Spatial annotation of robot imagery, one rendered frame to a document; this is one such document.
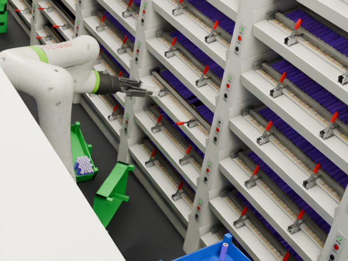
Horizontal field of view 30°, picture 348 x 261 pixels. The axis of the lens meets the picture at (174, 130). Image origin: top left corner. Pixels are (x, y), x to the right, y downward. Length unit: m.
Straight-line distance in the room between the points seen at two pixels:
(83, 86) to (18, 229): 2.23
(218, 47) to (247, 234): 0.72
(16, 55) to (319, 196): 1.06
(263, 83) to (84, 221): 2.05
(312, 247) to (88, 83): 1.02
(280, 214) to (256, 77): 0.49
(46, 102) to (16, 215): 1.74
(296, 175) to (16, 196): 1.96
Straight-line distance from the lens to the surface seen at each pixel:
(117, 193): 3.13
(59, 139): 2.12
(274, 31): 2.24
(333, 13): 2.00
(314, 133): 2.10
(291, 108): 2.20
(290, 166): 2.25
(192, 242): 2.84
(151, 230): 2.99
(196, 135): 2.67
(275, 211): 2.35
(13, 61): 2.08
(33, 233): 0.27
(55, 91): 1.99
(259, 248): 2.48
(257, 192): 2.42
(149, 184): 3.18
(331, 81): 2.01
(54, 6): 4.15
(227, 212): 2.61
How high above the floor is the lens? 1.90
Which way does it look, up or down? 31 degrees down
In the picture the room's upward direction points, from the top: 11 degrees clockwise
